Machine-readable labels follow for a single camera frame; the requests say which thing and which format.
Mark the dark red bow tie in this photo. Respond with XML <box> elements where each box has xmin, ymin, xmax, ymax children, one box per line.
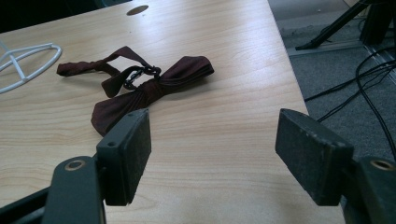
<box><xmin>56</xmin><ymin>46</ymin><xmax>216</xmax><ymax>137</ymax></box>

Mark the black stand base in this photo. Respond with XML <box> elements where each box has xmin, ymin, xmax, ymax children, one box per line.
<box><xmin>359</xmin><ymin>0</ymin><xmax>396</xmax><ymax>45</ymax></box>

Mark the white wire rack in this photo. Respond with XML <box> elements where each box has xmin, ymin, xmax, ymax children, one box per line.
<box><xmin>0</xmin><ymin>41</ymin><xmax>64</xmax><ymax>95</ymax></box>

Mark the grey floor rail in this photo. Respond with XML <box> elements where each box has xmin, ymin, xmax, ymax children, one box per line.
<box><xmin>286</xmin><ymin>39</ymin><xmax>396</xmax><ymax>78</ymax></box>

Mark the black stand leg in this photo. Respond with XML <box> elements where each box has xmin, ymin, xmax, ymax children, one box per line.
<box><xmin>294</xmin><ymin>0</ymin><xmax>372</xmax><ymax>51</ymax></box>

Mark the black cable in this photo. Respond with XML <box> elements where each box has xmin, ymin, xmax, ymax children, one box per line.
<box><xmin>304</xmin><ymin>59</ymin><xmax>396</xmax><ymax>103</ymax></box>
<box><xmin>317</xmin><ymin>65</ymin><xmax>396</xmax><ymax>123</ymax></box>
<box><xmin>355</xmin><ymin>46</ymin><xmax>396</xmax><ymax>154</ymax></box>

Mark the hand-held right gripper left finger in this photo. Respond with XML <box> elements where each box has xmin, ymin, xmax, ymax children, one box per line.
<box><xmin>95</xmin><ymin>107</ymin><xmax>153</xmax><ymax>207</ymax></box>

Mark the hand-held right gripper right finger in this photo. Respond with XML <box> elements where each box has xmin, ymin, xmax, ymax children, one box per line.
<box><xmin>275</xmin><ymin>107</ymin><xmax>355</xmax><ymax>207</ymax></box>

